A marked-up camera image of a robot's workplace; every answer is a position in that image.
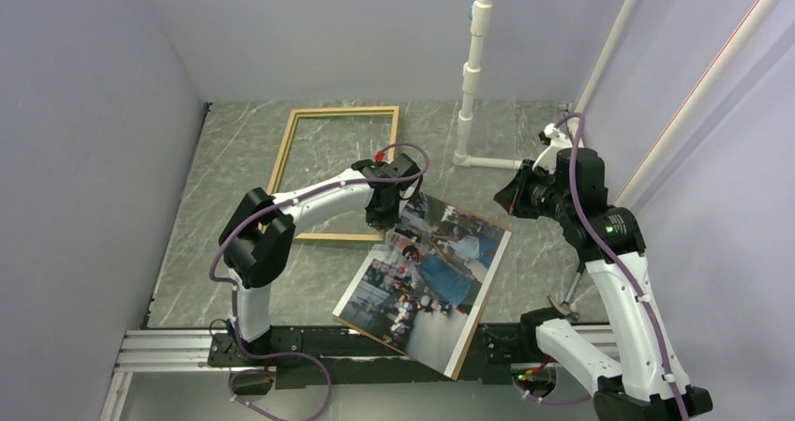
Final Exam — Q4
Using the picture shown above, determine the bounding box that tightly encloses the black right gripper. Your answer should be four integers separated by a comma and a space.
495, 158, 575, 223

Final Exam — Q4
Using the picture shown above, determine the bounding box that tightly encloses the wooden picture frame green inlay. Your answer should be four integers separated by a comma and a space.
259, 105, 401, 244

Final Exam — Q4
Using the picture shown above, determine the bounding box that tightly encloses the printed photo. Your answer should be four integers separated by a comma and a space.
333, 192, 512, 380

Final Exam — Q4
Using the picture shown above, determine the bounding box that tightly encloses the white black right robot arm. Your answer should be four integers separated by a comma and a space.
494, 147, 714, 420

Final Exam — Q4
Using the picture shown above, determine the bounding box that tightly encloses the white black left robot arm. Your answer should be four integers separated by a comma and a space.
209, 153, 428, 365

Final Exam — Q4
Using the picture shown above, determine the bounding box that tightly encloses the white pvc pipe stand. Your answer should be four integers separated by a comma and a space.
477, 0, 757, 194

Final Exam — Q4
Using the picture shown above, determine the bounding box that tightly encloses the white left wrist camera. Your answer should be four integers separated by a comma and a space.
373, 149, 396, 168

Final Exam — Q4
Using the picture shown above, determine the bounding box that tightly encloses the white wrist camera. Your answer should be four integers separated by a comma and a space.
373, 149, 396, 168
533, 123, 573, 174

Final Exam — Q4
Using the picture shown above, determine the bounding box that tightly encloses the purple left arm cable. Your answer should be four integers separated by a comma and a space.
208, 143, 431, 421

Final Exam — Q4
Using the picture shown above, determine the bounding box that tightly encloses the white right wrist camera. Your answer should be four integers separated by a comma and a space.
533, 123, 573, 174

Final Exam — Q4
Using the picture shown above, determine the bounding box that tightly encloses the black handled hammer tool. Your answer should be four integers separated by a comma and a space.
547, 263, 586, 323

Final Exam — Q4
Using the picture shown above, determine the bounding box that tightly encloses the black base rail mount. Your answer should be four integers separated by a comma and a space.
207, 323, 558, 397

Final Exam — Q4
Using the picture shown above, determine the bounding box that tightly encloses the aluminium extrusion rail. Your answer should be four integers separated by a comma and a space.
98, 327, 216, 421

